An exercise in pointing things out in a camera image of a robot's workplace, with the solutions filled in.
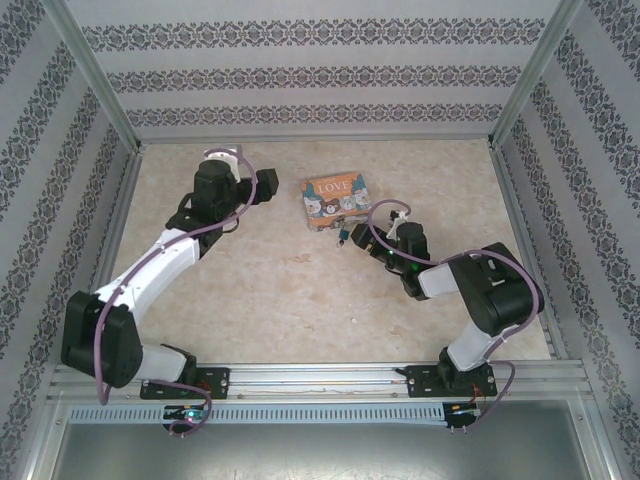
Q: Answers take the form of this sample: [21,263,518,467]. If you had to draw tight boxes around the bear print LOVE tin box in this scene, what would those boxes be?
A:
[300,170,374,234]

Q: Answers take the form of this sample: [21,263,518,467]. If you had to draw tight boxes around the small controller circuit board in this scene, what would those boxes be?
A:
[161,404,210,425]
[443,401,482,432]

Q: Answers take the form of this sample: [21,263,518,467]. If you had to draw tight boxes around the grey metal sheet panel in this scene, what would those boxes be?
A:
[43,423,615,480]

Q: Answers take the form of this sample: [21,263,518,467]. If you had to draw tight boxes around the aluminium frame rail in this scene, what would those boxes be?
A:
[488,143,570,362]
[93,147,147,369]

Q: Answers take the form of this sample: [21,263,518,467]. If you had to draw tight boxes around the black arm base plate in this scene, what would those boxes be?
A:
[393,364,500,400]
[138,365,233,402]

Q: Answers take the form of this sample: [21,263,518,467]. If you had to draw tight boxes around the long aluminium mounting rail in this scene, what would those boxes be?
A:
[46,360,595,402]

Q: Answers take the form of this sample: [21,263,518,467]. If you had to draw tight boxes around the aluminium frame post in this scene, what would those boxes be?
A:
[486,0,587,149]
[38,0,147,154]

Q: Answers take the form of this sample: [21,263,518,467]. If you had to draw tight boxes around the slotted grey cable duct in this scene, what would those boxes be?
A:
[66,401,452,425]

